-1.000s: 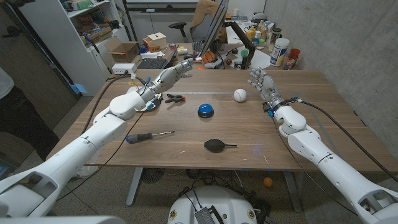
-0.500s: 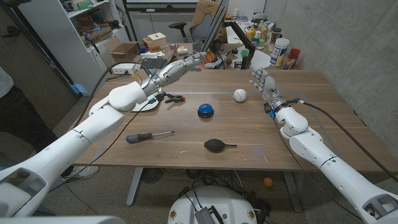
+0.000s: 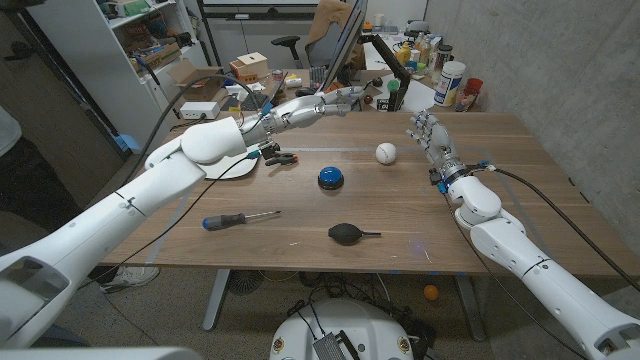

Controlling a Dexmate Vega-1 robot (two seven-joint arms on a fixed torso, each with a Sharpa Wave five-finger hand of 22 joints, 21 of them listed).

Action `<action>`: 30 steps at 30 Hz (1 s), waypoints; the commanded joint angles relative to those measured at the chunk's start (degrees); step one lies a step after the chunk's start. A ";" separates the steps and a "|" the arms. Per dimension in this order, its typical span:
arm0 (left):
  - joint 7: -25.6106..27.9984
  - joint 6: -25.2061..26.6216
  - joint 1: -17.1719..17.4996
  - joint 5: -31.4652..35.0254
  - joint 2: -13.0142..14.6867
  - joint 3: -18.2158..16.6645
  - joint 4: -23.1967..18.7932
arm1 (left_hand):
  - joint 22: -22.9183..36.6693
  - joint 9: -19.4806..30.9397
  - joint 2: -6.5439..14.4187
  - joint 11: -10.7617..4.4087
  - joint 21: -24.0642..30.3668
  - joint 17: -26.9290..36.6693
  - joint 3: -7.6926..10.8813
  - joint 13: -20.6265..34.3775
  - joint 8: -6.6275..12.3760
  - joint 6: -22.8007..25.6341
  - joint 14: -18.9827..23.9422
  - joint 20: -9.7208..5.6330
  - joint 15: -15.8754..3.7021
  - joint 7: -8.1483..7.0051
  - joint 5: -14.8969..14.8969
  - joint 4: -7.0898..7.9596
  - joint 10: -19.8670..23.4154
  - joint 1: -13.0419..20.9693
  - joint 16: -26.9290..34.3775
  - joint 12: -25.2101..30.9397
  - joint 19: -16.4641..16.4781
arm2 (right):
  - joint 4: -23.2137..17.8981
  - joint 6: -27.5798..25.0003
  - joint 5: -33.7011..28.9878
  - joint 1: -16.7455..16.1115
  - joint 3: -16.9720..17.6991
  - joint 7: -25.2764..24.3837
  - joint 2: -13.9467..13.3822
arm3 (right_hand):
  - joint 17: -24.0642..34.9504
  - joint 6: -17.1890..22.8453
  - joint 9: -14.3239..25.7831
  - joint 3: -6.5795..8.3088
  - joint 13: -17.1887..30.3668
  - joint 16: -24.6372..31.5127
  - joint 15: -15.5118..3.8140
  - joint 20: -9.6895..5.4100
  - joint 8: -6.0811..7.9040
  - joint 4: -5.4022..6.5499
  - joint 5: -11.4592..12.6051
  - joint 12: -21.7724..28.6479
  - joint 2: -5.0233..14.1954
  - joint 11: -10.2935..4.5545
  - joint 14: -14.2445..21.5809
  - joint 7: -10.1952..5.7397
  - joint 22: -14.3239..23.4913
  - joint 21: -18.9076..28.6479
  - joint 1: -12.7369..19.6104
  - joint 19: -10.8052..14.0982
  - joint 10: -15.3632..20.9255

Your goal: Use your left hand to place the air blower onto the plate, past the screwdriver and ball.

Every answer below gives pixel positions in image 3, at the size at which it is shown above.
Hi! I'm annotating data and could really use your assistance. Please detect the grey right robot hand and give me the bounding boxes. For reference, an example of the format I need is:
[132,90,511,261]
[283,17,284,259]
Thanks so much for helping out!
[405,109,471,189]

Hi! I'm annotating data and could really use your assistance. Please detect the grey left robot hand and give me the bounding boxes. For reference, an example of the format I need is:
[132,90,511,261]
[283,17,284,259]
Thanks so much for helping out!
[259,85,366,135]

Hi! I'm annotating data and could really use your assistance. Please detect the black rubber air blower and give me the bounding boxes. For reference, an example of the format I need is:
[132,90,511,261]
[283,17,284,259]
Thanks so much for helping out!
[327,222,382,246]

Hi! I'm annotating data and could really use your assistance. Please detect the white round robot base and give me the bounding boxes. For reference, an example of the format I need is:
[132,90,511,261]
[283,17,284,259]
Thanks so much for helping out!
[269,298,415,360]

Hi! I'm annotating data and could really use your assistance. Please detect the white square plate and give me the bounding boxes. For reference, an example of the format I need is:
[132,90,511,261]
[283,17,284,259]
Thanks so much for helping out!
[202,149,261,181]

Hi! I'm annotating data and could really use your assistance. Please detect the grey keyboard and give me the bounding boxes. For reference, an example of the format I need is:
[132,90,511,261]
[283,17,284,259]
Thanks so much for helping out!
[309,64,329,91]

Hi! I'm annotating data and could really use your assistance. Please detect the white baseball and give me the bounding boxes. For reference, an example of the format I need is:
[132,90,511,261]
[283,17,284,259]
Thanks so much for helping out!
[375,142,398,166]

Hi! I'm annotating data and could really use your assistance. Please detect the black clamp orange tips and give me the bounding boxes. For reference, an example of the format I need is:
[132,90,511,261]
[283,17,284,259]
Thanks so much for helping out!
[263,152,300,168]

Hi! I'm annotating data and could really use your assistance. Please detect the red snack container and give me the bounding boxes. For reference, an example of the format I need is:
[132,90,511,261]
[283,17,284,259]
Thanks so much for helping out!
[454,77,484,112]

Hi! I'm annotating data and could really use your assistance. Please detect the white wipes canister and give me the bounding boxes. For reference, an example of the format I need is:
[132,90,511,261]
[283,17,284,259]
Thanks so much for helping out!
[433,60,467,107]

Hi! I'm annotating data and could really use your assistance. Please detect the open laptop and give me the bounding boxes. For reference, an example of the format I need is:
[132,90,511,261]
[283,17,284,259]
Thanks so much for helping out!
[220,72,289,112]

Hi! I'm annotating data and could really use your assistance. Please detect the office chair with brown jacket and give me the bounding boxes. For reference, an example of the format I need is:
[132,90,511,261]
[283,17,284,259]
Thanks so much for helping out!
[270,0,366,70]

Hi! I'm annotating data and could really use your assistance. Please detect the blue push button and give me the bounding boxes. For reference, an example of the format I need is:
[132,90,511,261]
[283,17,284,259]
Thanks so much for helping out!
[317,165,346,191]

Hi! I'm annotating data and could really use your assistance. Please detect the flat computer monitor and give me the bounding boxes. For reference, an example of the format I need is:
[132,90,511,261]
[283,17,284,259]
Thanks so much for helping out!
[315,0,370,96]

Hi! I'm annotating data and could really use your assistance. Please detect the small wooden box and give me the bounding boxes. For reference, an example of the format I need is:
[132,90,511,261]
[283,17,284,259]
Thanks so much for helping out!
[229,51,271,85]

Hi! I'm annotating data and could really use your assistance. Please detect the black lidded jar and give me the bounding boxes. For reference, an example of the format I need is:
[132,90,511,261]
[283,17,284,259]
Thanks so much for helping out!
[432,44,454,84]

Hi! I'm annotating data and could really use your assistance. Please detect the white rectangular power box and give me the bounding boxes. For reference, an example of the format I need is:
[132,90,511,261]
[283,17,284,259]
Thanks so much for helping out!
[179,101,221,121]

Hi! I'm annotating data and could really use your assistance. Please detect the open cardboard box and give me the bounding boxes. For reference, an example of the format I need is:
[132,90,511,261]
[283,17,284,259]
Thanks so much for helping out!
[167,58,225,103]

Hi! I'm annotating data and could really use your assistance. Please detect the whiteboard on black stand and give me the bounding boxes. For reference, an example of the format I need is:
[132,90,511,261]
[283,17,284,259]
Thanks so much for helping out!
[196,0,324,69]

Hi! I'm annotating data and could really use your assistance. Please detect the grey table leg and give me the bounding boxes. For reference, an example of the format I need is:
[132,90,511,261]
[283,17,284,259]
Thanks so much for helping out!
[454,274,487,342]
[202,269,232,332]

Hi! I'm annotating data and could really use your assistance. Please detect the blue plastic item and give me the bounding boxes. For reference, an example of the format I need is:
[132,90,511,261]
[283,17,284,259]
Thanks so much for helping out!
[114,133,144,154]

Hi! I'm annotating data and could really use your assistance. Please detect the black round fan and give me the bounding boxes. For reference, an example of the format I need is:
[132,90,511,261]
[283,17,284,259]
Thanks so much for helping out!
[227,270,265,296]

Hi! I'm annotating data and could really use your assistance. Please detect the white shelf unit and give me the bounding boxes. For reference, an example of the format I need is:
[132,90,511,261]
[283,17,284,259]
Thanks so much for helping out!
[27,0,209,154]

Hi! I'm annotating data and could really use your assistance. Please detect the white sneaker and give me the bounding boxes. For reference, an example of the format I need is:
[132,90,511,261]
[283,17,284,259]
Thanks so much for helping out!
[99,266,161,295]

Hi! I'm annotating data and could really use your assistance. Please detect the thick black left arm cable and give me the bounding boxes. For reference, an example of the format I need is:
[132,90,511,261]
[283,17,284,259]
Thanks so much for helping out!
[119,73,271,184]

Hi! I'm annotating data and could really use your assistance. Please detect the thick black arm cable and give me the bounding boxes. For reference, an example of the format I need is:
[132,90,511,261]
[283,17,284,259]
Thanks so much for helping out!
[119,73,271,184]
[482,164,640,294]

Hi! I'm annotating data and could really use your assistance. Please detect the blue black handled screwdriver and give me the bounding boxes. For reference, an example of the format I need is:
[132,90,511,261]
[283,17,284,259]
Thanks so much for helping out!
[201,209,282,232]

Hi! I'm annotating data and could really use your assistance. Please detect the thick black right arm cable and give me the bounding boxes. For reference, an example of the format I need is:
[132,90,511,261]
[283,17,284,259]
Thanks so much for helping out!
[482,164,640,294]

